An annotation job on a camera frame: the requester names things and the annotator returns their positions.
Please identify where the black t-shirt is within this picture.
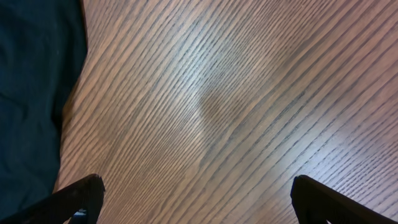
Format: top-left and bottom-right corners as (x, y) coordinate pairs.
(1, 0), (88, 217)

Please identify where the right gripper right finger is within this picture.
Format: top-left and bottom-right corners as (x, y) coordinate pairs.
(290, 175), (397, 224)

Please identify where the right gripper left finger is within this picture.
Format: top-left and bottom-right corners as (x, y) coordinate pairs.
(1, 174), (105, 224)

